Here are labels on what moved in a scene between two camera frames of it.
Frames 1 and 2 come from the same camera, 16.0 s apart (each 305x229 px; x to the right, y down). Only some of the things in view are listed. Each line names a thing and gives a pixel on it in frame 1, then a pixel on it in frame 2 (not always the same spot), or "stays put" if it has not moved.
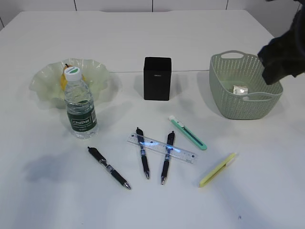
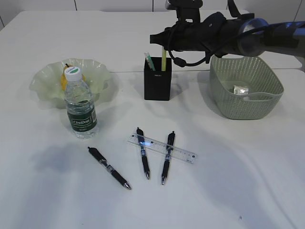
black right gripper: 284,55 to 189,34
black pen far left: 98,156 stays put
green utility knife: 188,133 to 149,61
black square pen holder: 157,78 stays put
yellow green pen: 231,157 to 164,59
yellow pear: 64,82 stays put
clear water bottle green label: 79,105 stays put
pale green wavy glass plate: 46,81 stays put
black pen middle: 140,134 stays put
